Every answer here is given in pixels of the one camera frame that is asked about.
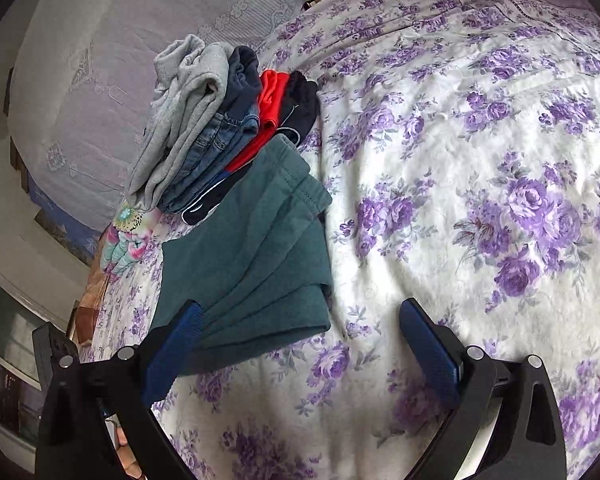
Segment purple floral bed sheet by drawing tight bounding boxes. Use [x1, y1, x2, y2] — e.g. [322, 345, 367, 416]
[80, 0, 600, 480]

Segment colourful floral cloth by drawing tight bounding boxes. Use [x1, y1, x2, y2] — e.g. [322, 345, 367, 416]
[100, 200, 163, 281]

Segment grey lace headboard cover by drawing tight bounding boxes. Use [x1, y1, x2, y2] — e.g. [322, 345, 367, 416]
[7, 0, 396, 228]

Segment green pants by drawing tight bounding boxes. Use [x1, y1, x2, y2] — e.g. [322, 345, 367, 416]
[150, 135, 334, 376]

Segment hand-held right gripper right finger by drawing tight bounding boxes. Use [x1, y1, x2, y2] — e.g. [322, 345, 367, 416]
[398, 298, 567, 480]

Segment brown cloth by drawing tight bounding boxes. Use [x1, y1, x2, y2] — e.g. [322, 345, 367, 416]
[72, 267, 108, 348]

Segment blue patterned cloth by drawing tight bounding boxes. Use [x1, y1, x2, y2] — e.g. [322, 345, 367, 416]
[25, 167, 103, 267]

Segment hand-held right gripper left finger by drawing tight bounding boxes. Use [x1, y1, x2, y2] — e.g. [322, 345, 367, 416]
[34, 299, 204, 480]

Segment folded blue jeans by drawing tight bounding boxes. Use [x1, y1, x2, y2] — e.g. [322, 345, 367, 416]
[157, 45, 263, 213]

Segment person's left hand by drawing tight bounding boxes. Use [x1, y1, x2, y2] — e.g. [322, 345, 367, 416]
[114, 417, 146, 480]

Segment folded red pants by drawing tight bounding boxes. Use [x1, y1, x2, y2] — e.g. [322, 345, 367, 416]
[225, 70, 293, 173]

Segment dark glass cabinet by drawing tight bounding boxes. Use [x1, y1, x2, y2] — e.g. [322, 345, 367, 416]
[0, 269, 48, 448]

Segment folded grey pants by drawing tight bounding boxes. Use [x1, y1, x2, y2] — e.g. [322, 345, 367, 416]
[125, 34, 236, 211]

